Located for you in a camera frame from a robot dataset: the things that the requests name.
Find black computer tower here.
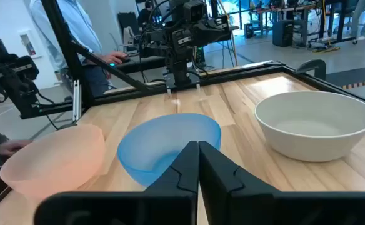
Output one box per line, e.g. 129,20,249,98
272,20,294,48

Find seated person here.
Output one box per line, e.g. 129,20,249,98
137,1,154,29

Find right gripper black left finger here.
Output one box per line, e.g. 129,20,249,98
34,140,199,225

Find yellow cable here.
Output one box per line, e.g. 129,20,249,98
310,46,341,54

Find black desk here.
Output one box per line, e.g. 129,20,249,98
116,56,168,75

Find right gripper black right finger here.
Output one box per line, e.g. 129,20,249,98
199,140,365,225

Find black workbench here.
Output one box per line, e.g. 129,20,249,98
318,0,358,44

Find black aluminium table frame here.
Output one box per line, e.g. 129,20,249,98
41,0,365,121

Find person's hand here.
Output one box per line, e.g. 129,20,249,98
0,139,33,157

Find translucent blue plastic bowl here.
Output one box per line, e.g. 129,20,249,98
116,112,223,188

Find pink round plate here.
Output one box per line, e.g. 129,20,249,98
0,124,107,201

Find white ceramic bowl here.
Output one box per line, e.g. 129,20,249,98
253,90,365,163

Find black table clamp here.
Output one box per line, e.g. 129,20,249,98
296,59,328,81

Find silver metal bracket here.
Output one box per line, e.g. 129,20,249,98
72,79,83,123

